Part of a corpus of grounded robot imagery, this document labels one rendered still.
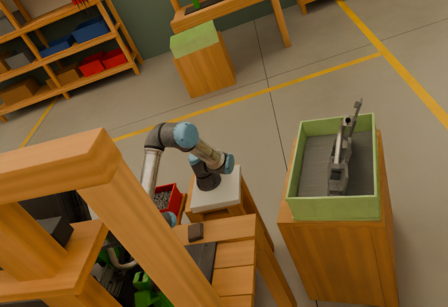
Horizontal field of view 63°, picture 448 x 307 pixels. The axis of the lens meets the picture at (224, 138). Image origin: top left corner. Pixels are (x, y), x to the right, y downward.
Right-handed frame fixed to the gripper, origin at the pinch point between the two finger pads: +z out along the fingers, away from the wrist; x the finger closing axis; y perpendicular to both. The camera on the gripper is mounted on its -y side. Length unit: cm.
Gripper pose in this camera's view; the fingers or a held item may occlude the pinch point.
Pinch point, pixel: (102, 249)
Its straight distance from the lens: 179.5
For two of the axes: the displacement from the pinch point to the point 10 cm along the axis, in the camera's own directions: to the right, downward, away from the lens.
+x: -4.9, -0.2, -8.7
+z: -8.1, 3.9, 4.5
